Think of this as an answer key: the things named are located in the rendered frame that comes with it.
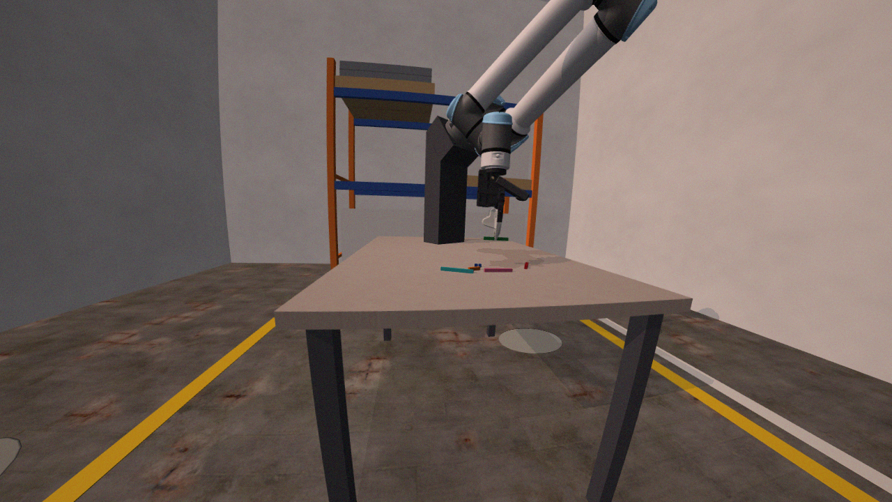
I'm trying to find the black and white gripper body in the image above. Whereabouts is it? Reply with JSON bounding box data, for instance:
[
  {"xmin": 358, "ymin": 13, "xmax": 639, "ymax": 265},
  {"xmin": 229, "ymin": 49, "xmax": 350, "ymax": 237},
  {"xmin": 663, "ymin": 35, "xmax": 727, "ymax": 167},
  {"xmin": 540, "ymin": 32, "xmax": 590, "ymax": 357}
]
[{"xmin": 477, "ymin": 168, "xmax": 507, "ymax": 208}]

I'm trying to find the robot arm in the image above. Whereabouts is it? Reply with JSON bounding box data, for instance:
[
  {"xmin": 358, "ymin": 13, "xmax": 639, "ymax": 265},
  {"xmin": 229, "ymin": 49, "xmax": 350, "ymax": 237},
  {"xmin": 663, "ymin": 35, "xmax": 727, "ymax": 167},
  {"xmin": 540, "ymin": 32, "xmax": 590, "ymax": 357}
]
[{"xmin": 445, "ymin": 0, "xmax": 657, "ymax": 170}]

